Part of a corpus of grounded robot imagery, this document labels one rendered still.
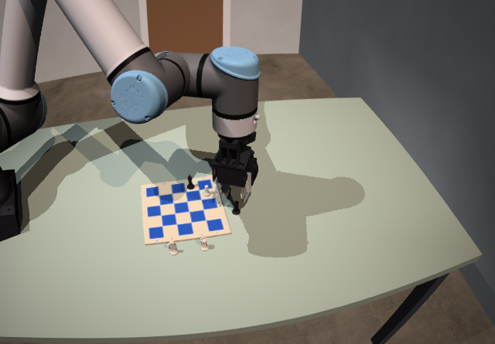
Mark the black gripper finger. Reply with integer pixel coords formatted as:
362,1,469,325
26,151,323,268
220,183,231,199
241,158,258,203

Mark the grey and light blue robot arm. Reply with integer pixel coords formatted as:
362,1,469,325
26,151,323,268
0,0,260,153

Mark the blue and cream chessboard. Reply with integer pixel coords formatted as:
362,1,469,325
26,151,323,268
142,176,230,245

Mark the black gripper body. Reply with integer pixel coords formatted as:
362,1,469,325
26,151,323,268
212,133,254,188

